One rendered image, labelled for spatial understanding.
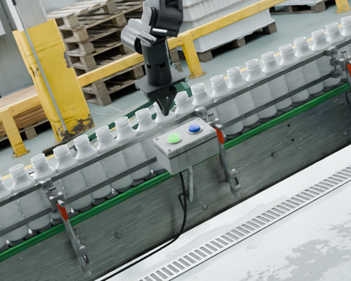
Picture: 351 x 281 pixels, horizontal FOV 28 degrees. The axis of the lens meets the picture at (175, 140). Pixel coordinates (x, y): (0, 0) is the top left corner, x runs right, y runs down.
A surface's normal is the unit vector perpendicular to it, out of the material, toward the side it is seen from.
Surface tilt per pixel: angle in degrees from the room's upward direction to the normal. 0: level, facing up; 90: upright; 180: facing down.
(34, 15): 90
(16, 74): 90
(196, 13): 90
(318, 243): 0
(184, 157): 110
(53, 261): 90
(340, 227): 0
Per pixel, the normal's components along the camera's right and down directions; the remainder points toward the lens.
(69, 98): 0.43, 0.15
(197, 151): 0.51, 0.44
